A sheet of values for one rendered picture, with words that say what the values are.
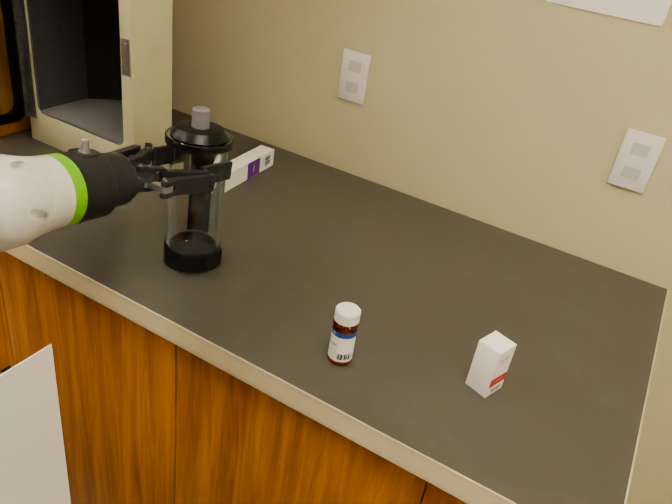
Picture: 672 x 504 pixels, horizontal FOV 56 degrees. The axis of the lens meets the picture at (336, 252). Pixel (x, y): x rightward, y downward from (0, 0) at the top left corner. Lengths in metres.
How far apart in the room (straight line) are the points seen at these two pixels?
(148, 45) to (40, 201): 0.61
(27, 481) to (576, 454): 0.66
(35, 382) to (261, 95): 1.21
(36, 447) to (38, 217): 0.29
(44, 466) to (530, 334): 0.77
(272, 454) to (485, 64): 0.87
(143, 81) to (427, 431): 0.86
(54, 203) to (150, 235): 0.43
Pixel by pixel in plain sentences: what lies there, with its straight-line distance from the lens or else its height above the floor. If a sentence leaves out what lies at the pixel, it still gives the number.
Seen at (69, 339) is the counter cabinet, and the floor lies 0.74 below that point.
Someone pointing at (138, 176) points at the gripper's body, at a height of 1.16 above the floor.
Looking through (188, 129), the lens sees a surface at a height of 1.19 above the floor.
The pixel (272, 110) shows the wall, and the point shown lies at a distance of 1.66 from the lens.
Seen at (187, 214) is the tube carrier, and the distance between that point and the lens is 1.05.
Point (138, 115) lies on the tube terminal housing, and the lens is 1.35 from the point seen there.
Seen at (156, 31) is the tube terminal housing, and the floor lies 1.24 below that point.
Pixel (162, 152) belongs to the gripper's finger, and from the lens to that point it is 1.06.
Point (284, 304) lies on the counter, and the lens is 1.04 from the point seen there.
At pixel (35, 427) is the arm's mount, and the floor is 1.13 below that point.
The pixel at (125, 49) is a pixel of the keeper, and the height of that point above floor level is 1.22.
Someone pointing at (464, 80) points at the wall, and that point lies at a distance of 1.41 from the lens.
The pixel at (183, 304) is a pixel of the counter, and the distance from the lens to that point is 1.03.
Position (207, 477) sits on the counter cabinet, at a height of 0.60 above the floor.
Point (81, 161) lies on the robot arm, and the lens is 0.85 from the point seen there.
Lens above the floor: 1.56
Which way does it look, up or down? 31 degrees down
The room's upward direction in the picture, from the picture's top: 9 degrees clockwise
